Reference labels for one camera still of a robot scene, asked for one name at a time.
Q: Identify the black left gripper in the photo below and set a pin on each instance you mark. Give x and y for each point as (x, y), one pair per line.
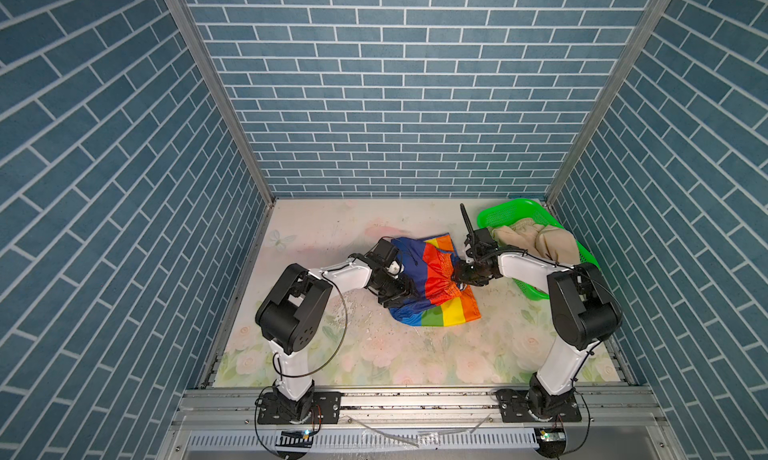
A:
(404, 289)

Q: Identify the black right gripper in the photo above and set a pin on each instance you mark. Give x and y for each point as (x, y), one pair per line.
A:
(459, 273)

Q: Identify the rainbow striped shorts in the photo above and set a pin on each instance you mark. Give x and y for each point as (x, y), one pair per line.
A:
(436, 300)

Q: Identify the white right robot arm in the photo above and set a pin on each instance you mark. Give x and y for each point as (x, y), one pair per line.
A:
(584, 314)

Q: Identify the beige shorts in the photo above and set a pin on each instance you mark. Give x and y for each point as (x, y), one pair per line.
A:
(544, 241)

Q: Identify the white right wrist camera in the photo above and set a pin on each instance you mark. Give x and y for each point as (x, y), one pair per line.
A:
(479, 243)

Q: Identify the white vented cable tray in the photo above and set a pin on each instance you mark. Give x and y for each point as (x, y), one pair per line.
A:
(362, 440)

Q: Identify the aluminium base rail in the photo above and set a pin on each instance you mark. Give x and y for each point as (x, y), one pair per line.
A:
(605, 421)

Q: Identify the aluminium right corner post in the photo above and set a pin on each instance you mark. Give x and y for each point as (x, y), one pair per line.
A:
(619, 73)

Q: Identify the aluminium corner post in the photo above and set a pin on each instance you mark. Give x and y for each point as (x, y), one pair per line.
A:
(182, 15)
(619, 73)

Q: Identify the aluminium left corner post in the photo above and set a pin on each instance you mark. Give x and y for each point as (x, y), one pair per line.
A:
(182, 15)

